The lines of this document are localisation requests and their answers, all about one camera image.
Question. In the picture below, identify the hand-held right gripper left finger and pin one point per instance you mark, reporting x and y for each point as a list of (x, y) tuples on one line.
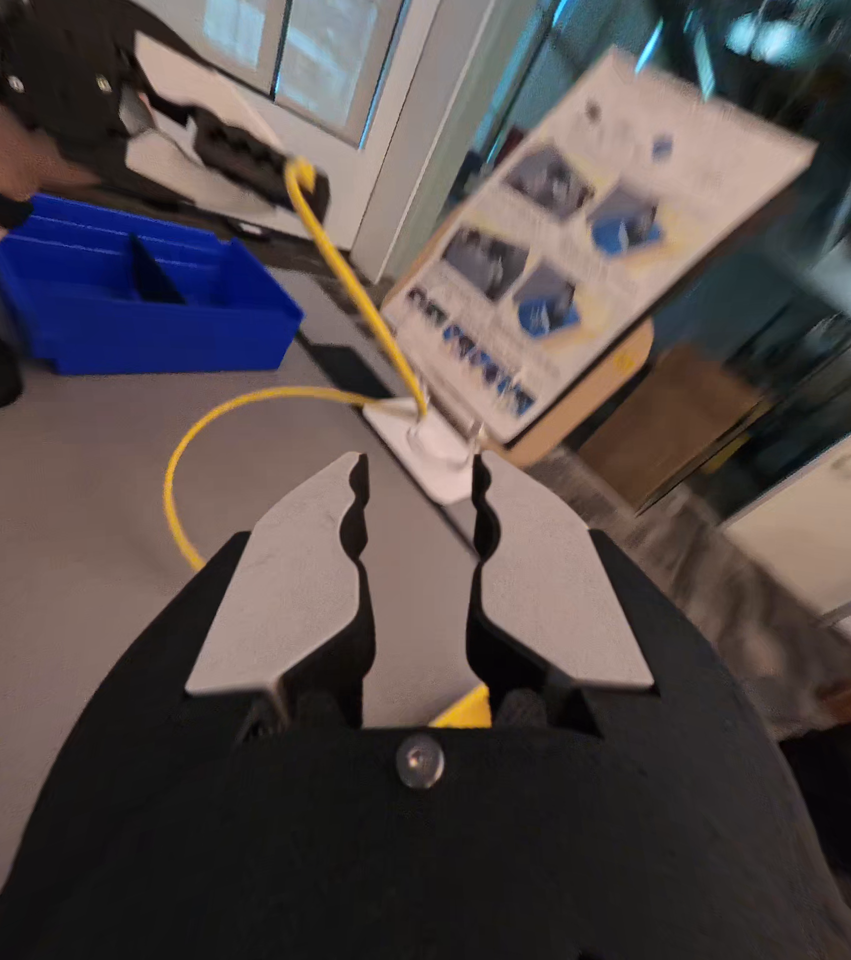
[(283, 600)]

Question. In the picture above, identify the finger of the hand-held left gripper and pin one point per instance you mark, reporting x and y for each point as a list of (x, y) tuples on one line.
[(200, 90), (185, 180)]

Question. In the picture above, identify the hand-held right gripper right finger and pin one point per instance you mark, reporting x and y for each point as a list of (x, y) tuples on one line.
[(553, 600)]

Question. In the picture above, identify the black network switch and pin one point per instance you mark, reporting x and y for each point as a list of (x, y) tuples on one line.
[(260, 165)]

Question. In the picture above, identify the yellow plastic bin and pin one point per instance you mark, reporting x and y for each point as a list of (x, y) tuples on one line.
[(467, 712)]

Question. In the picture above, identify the blue plastic bin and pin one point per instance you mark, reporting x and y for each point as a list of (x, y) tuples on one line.
[(170, 330)]

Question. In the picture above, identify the person's left hand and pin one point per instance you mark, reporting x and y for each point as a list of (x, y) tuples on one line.
[(13, 150)]

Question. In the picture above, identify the large window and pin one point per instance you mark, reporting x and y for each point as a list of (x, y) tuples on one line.
[(320, 52)]

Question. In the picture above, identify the white round pad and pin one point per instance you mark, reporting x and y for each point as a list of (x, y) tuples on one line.
[(433, 457)]

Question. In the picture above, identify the brown cardboard box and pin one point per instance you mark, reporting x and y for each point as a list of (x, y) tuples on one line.
[(673, 420)]

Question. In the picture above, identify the black flat pad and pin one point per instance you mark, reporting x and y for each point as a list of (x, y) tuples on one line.
[(343, 367)]

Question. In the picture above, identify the white door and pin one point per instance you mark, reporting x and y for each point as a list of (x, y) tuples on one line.
[(830, 525)]

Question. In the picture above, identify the instruction poster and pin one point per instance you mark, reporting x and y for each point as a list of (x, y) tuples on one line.
[(620, 225)]

